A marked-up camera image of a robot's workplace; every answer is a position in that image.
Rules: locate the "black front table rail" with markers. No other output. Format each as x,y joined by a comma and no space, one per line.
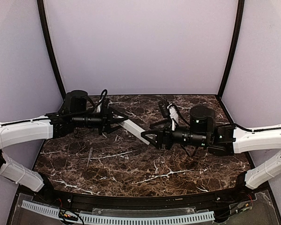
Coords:
217,200

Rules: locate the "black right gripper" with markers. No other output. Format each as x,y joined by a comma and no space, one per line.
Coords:
164,137

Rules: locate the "white slotted cable duct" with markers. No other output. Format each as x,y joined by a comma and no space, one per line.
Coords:
113,217

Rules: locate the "white remote control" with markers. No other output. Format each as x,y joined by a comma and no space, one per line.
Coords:
134,129

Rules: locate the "black right frame post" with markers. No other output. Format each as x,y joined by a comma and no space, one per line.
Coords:
233,46

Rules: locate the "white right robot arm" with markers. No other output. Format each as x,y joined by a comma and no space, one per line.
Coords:
224,140

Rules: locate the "black frame post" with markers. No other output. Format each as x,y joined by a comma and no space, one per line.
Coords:
233,46
49,47

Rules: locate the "metal tweezers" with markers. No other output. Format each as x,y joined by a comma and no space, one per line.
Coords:
89,157

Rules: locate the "black left frame post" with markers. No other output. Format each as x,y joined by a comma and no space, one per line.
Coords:
49,47

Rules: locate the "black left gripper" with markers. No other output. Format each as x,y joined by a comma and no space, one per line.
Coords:
106,119

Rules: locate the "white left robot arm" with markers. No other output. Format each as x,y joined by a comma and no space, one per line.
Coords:
77,111

